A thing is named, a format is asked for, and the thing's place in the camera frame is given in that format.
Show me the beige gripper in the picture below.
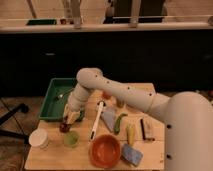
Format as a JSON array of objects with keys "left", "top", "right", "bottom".
[{"left": 63, "top": 108, "right": 80, "bottom": 124}]

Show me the dark red grapes bunch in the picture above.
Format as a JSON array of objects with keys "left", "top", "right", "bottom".
[{"left": 59, "top": 122, "right": 71, "bottom": 133}]

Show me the green tray on counter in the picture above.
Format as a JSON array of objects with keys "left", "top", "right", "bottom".
[{"left": 26, "top": 19, "right": 57, "bottom": 26}]

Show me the green chili pepper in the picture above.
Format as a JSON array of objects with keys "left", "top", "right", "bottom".
[{"left": 114, "top": 113, "right": 128, "bottom": 135}]

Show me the white paper cup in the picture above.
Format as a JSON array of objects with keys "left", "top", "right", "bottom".
[{"left": 29, "top": 129, "right": 49, "bottom": 149}]

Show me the black office chair base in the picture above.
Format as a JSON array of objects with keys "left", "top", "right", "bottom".
[{"left": 0, "top": 103, "right": 29, "bottom": 144}]

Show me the green plastic tray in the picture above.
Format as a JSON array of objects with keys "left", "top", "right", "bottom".
[{"left": 39, "top": 78, "right": 77, "bottom": 122}]

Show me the orange toy fruit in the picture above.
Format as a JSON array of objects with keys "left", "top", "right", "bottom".
[{"left": 102, "top": 91, "right": 112, "bottom": 100}]

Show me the green plastic cup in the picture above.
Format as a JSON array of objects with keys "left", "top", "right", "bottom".
[{"left": 64, "top": 131, "right": 79, "bottom": 148}]

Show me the metal spoon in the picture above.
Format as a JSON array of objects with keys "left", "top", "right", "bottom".
[{"left": 54, "top": 88, "right": 73, "bottom": 101}]

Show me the yellow corn toy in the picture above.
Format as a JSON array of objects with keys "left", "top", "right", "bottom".
[{"left": 126, "top": 124, "right": 135, "bottom": 146}]

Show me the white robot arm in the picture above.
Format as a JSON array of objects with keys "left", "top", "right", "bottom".
[{"left": 64, "top": 68, "right": 213, "bottom": 171}]

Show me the blue sponge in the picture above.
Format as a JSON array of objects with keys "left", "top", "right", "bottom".
[{"left": 122, "top": 144, "right": 143, "bottom": 166}]

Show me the orange bowl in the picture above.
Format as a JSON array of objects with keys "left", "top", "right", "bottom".
[{"left": 89, "top": 135, "right": 121, "bottom": 169}]

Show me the grey cloth piece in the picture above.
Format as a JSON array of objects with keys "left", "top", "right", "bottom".
[{"left": 101, "top": 108, "right": 116, "bottom": 132}]

